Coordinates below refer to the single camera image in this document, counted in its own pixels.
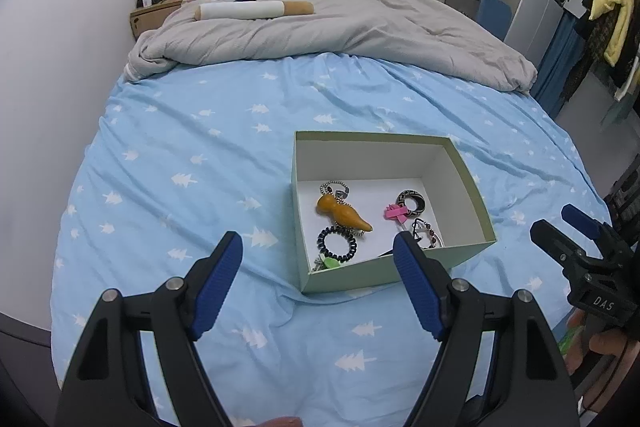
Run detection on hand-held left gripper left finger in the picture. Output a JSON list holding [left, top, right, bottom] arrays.
[[55, 231, 244, 427]]

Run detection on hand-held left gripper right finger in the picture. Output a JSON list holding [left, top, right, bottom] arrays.
[[392, 232, 581, 427]]

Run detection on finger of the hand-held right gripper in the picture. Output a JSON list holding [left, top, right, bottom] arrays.
[[561, 204, 619, 243], [530, 219, 584, 271]]

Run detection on beaded bracelet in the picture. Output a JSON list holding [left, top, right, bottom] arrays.
[[412, 217, 445, 251]]

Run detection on pink hair clip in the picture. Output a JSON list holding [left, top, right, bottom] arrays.
[[383, 203, 410, 224]]

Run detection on black spiral hair tie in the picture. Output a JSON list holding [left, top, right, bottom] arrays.
[[316, 227, 359, 264]]

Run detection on pale green cardboard box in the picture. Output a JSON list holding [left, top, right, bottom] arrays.
[[291, 130, 497, 296]]

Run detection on black patterned ring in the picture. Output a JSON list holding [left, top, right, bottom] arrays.
[[395, 189, 427, 217]]

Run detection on green flower black hair stick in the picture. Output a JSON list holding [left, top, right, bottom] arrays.
[[312, 248, 396, 273]]

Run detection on orange gourd pendant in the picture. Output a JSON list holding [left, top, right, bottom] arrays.
[[316, 193, 374, 234]]

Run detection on person's right hand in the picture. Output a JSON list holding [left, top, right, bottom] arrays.
[[566, 309, 640, 414]]

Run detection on black crate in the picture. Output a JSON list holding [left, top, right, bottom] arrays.
[[602, 167, 640, 230]]

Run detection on green packet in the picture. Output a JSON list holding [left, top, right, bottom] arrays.
[[559, 326, 584, 356]]

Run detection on light blue tree-print bed sheet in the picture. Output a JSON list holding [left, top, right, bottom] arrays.
[[50, 51, 615, 427]]

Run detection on dark hanging clothes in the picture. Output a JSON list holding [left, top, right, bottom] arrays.
[[555, 0, 640, 128]]

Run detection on yellow sweater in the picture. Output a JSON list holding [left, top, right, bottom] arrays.
[[588, 0, 640, 68]]

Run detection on blue chair back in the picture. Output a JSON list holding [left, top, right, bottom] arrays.
[[477, 0, 512, 44]]

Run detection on grey duvet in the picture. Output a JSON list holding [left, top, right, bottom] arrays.
[[124, 0, 539, 96]]

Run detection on white and tan rolled cushion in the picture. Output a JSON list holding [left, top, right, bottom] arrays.
[[194, 0, 315, 22]]

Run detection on brown cardboard box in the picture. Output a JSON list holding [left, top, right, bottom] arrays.
[[130, 0, 189, 40]]

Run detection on silver ball chain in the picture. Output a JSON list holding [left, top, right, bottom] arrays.
[[320, 180, 352, 202]]

